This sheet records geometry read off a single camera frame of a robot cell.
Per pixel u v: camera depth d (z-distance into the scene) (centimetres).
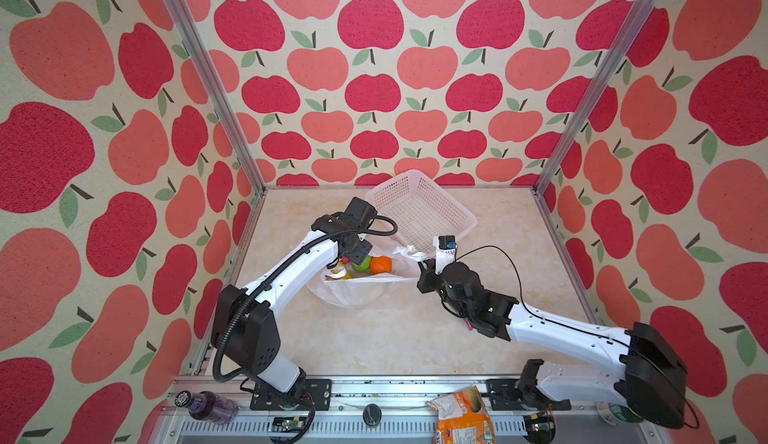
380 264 93
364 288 77
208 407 64
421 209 114
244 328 43
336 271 64
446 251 66
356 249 78
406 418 72
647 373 41
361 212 66
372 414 63
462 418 68
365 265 93
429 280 69
